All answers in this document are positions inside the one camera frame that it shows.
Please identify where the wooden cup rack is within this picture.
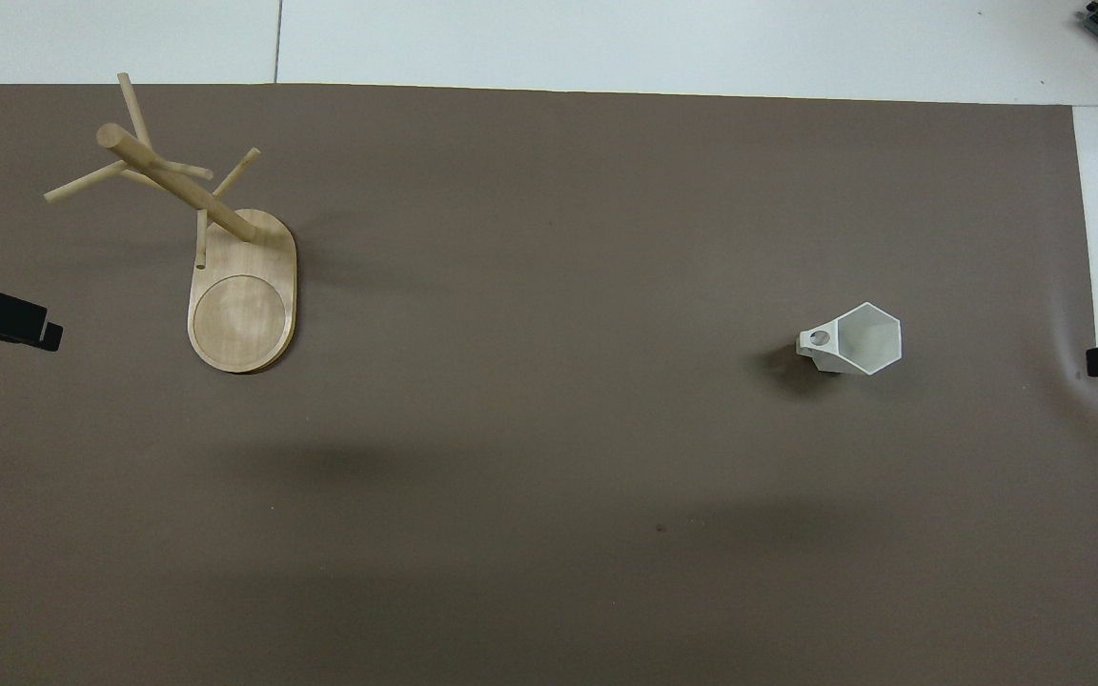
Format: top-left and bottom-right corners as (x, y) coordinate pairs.
(44, 72), (298, 374)

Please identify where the white hexagonal cup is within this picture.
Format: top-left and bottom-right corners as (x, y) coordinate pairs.
(795, 302), (904, 375)

